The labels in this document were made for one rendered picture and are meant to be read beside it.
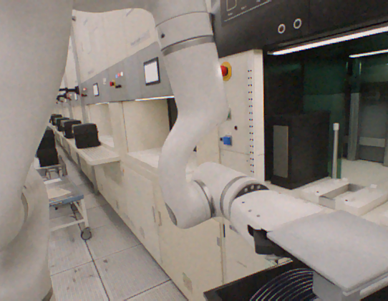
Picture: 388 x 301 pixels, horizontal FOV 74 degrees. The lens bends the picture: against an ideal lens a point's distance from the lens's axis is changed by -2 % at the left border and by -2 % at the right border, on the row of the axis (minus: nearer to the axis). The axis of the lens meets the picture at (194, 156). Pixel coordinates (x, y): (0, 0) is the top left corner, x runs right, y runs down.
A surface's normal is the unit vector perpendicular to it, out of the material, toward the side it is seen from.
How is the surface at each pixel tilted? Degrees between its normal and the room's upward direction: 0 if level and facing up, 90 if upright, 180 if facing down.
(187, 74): 96
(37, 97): 107
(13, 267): 26
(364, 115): 90
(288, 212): 6
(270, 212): 4
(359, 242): 1
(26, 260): 33
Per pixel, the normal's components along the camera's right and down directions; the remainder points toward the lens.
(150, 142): 0.52, 0.15
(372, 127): -0.85, 0.18
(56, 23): 0.55, 0.72
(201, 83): 0.09, 0.26
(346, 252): -0.06, -0.97
